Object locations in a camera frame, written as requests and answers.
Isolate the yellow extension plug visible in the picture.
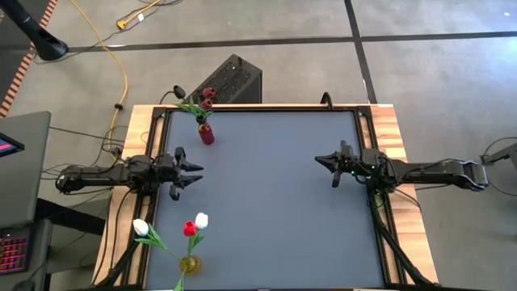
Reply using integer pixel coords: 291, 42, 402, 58
116, 0, 162, 31

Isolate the backlit keyboard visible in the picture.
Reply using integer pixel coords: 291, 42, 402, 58
0, 232, 32, 276

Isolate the small dark screen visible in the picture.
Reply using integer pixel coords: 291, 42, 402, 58
0, 131, 26, 158

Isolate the grey side table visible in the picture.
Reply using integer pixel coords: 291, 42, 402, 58
0, 111, 53, 230

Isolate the black diagonal frame strut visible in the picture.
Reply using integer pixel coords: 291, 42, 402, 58
371, 189, 439, 289
93, 232, 151, 289

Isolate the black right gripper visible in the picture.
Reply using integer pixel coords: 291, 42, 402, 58
314, 140, 387, 189

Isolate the wooden table board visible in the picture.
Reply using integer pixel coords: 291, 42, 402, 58
91, 103, 440, 286

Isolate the red ribbed vase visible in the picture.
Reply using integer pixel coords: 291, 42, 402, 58
197, 123, 216, 146

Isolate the yellow floor cable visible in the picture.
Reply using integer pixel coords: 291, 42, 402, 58
69, 0, 129, 141

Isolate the yellow glass vase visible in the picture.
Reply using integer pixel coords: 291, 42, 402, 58
179, 254, 202, 275

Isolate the dark red artificial tulip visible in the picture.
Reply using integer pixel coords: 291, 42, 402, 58
197, 99, 215, 126
201, 86, 217, 122

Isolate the black table frame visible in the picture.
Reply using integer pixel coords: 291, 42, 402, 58
137, 104, 391, 291

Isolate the white artificial tulip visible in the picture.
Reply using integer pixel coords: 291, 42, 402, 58
132, 218, 185, 262
189, 213, 209, 259

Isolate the dark mat orange striped edge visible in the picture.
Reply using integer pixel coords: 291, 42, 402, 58
0, 0, 60, 118

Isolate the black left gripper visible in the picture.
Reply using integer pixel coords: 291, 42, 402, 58
153, 145, 204, 202

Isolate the black perforated computer case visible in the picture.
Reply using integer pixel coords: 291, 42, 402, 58
182, 53, 263, 105

